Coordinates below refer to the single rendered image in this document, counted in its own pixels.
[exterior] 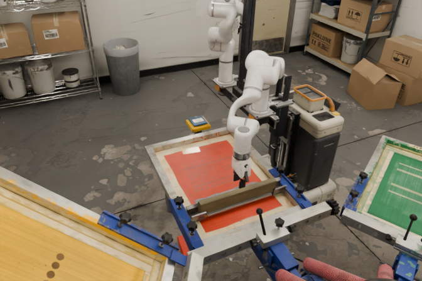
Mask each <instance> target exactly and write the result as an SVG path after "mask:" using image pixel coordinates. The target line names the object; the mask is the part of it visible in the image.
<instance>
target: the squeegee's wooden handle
mask: <svg viewBox="0 0 422 281"><path fill-rule="evenodd" d="M276 183H277V181H276V179H275V178H271V179H267V180H264V181H262V182H258V183H255V184H252V185H248V186H245V187H243V188H241V189H236V190H232V191H230V192H226V193H224V194H220V195H217V196H214V197H210V198H208V199H204V200H202V201H199V202H198V213H201V212H204V211H206V213H205V215H207V213H210V212H213V211H216V210H219V209H222V208H225V207H228V206H231V205H234V204H237V203H240V202H243V201H246V200H249V199H252V198H255V197H258V196H261V195H264V194H267V193H273V189H275V188H276Z"/></svg>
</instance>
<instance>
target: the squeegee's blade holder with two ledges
mask: <svg viewBox="0 0 422 281"><path fill-rule="evenodd" d="M271 195H272V193H267V194H264V195H261V196H258V197H255V198H252V199H249V200H246V201H243V202H240V203H237V204H234V205H231V206H228V207H225V208H222V209H219V210H216V211H213V212H210V213H207V217H209V216H213V215H215V214H218V213H220V212H224V211H227V210H229V209H233V208H235V207H239V206H242V205H244V204H248V203H250V202H254V201H257V200H260V199H263V198H265V197H269V196H271Z"/></svg>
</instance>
